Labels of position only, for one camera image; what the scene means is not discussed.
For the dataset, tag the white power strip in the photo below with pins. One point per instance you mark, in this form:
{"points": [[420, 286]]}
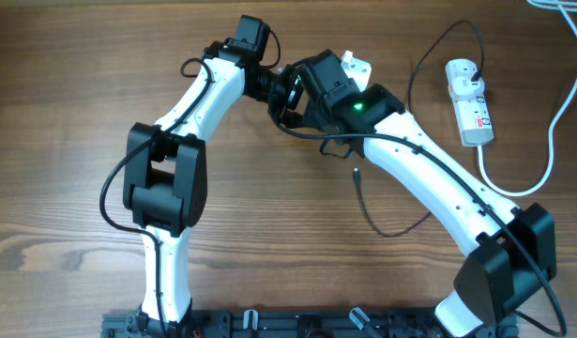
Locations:
{"points": [[472, 116]]}

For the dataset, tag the white USB charger plug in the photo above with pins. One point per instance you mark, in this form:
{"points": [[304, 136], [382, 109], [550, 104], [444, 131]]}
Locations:
{"points": [[463, 88]]}

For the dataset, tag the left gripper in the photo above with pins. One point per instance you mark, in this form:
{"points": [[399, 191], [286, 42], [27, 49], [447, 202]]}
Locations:
{"points": [[281, 114]]}

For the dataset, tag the teal screen smartphone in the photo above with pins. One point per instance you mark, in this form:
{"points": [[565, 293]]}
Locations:
{"points": [[295, 94]]}

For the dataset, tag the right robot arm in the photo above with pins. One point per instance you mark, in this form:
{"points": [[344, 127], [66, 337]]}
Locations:
{"points": [[509, 252]]}

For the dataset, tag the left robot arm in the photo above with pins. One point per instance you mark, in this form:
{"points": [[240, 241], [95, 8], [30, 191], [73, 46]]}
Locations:
{"points": [[165, 179]]}

